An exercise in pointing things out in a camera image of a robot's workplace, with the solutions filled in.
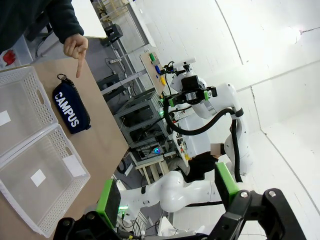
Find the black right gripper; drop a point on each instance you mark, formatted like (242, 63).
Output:
(192, 96)

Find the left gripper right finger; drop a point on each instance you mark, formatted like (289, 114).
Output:
(226, 185)

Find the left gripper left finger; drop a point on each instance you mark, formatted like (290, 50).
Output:
(110, 200)

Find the navy Campus pouch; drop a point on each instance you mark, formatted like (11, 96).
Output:
(67, 107)

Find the person's left forearm dark sleeve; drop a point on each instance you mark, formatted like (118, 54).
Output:
(67, 22)

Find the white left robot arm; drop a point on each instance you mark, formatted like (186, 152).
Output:
(175, 190)

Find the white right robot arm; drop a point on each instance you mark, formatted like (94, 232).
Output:
(241, 150)

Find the person's left hand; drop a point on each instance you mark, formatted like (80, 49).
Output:
(75, 48)

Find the seated person in black clothes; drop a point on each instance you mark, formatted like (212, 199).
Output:
(202, 165)

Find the wooden board with coloured parts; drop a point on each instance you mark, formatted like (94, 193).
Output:
(150, 75)

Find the small white bench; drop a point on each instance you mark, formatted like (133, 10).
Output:
(150, 172)

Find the white paper sticker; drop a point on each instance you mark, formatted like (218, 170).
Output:
(4, 118)
(73, 166)
(38, 177)

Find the grey metal equipment rack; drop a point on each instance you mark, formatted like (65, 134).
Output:
(140, 117)

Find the white perforated plastic basket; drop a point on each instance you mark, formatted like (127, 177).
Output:
(57, 140)
(37, 82)

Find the white power strip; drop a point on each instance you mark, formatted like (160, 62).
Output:
(116, 60)

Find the black stool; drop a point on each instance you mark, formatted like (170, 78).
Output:
(113, 33)

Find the white table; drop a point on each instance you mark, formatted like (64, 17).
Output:
(92, 17)

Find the white plastic crate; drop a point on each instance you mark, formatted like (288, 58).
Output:
(23, 50)

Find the red cloth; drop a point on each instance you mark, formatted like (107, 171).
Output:
(8, 57)

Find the person in dark fleece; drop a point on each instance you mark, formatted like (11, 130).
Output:
(15, 20)

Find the white camera mount bar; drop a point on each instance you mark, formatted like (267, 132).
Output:
(186, 61)

